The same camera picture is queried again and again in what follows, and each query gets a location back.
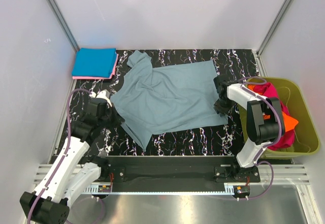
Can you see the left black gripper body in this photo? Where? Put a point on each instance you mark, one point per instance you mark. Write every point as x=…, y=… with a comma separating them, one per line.
x=111, y=120

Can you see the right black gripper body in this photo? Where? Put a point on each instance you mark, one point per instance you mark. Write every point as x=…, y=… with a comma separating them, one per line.
x=223, y=105

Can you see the grey blue t shirt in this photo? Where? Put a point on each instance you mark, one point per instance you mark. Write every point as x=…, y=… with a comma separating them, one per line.
x=154, y=101

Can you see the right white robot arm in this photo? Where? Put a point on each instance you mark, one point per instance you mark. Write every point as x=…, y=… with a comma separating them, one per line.
x=264, y=122

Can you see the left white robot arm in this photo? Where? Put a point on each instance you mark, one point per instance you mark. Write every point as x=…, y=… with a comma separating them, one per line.
x=51, y=200

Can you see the black marble pattern mat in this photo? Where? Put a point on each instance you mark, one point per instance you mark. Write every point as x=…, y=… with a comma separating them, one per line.
x=216, y=140

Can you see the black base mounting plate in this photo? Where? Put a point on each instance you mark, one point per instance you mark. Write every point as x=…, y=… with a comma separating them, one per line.
x=172, y=170

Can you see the folded blue t shirt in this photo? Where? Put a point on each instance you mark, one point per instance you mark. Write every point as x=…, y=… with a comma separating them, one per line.
x=94, y=62

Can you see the folded pink t shirt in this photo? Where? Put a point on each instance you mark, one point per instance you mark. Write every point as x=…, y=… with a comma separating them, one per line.
x=113, y=71

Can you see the orange t shirt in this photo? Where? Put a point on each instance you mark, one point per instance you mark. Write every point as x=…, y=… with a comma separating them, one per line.
x=269, y=90

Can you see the olive green plastic bin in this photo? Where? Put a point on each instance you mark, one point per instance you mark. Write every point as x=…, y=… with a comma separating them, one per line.
x=301, y=141

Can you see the aluminium front rail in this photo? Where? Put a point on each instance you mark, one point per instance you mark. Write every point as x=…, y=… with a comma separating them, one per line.
x=200, y=182

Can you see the right aluminium frame post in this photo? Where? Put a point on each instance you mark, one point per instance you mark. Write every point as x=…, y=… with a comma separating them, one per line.
x=276, y=22

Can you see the aluminium frame post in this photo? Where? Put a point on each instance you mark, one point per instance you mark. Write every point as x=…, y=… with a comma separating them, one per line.
x=63, y=24
x=276, y=22

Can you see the left aluminium frame post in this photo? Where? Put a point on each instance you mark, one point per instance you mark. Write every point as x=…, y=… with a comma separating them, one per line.
x=63, y=24

